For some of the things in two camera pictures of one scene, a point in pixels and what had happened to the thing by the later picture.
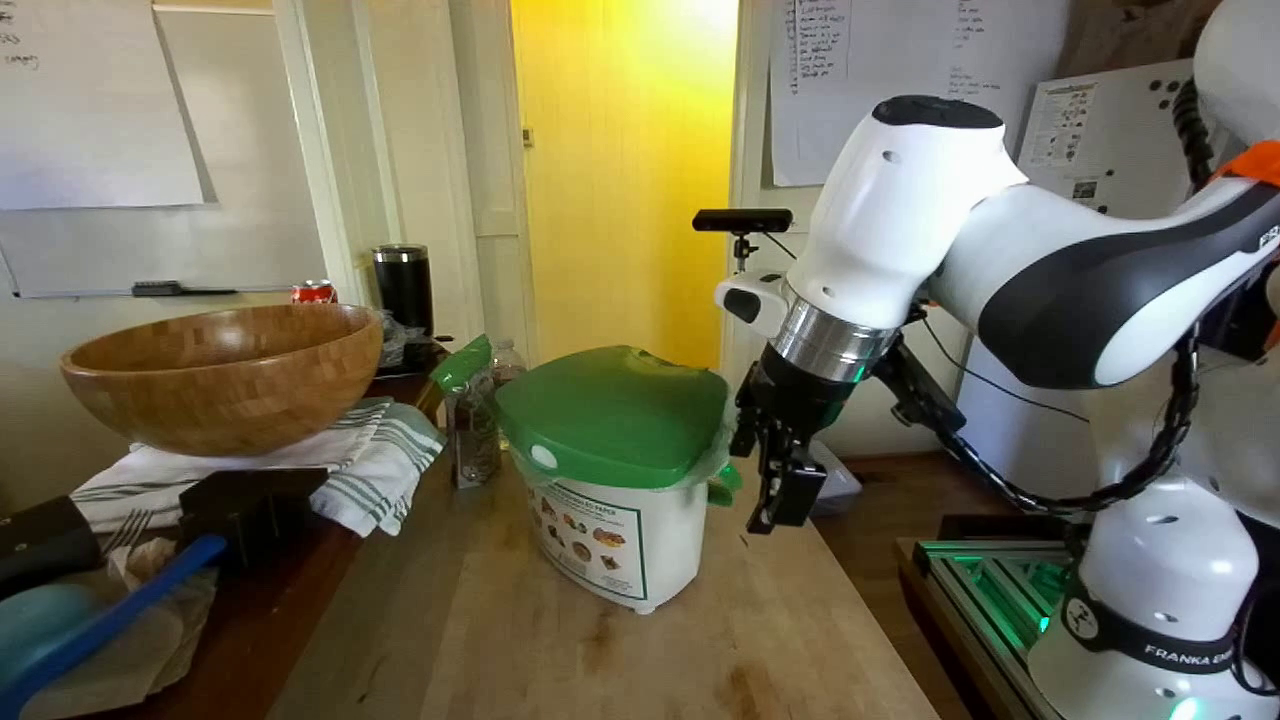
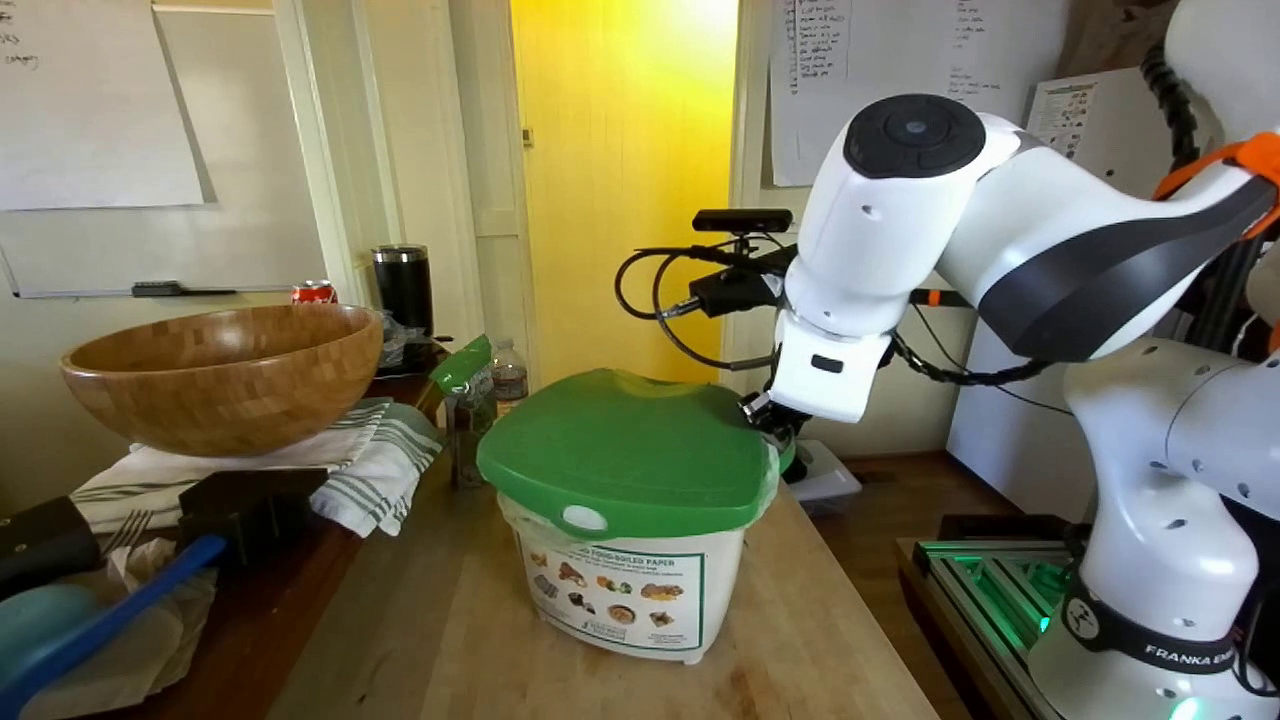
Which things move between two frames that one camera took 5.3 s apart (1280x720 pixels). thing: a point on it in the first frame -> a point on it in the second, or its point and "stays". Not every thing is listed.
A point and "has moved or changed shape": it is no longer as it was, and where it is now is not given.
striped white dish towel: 378,460 stays
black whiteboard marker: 168,291 stays
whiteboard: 92,108 stays
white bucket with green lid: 618,458 has moved or changed shape
